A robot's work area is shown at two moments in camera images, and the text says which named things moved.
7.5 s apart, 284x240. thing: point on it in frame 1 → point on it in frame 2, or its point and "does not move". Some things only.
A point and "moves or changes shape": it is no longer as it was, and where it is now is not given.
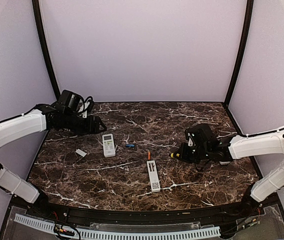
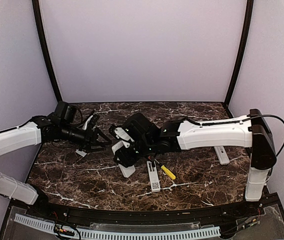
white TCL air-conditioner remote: [108, 145] moves or changes shape
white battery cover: [81, 152] does not move
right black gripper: [183, 155] → [125, 160]
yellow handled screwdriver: [172, 154] → [172, 175]
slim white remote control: [153, 176] does not move
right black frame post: [245, 43] does not move
